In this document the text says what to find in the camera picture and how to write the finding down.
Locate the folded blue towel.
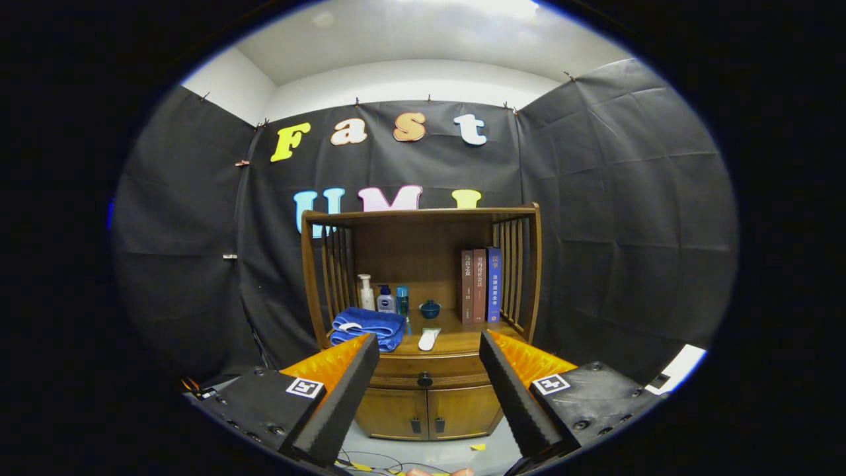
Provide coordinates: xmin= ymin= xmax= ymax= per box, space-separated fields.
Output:
xmin=328 ymin=307 xmax=406 ymax=352

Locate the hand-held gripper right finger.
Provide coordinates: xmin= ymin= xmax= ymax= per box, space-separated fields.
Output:
xmin=479 ymin=329 xmax=665 ymax=463

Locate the brown wooden cabinet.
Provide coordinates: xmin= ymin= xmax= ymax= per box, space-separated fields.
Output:
xmin=301 ymin=203 xmax=543 ymax=442

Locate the wooden countertop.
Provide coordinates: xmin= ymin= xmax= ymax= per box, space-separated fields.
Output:
xmin=327 ymin=307 xmax=526 ymax=358

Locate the reddish brown book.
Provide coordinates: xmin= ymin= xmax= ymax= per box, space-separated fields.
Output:
xmin=473 ymin=249 xmax=488 ymax=324

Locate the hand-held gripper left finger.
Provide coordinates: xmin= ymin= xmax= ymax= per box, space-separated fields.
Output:
xmin=188 ymin=333 xmax=381 ymax=468

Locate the blue book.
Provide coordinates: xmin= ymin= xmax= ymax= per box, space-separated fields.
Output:
xmin=486 ymin=247 xmax=502 ymax=323

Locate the dark brown book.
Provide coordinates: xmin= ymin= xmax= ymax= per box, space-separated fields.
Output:
xmin=461 ymin=249 xmax=475 ymax=325

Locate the wooden cabinet door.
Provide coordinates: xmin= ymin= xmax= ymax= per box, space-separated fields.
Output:
xmin=355 ymin=389 xmax=430 ymax=442
xmin=426 ymin=385 xmax=506 ymax=440

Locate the black backdrop cloth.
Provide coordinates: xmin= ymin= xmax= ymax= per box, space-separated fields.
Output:
xmin=111 ymin=58 xmax=739 ymax=387

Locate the brown wooden drawer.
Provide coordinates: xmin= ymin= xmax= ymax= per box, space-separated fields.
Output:
xmin=371 ymin=354 xmax=491 ymax=389

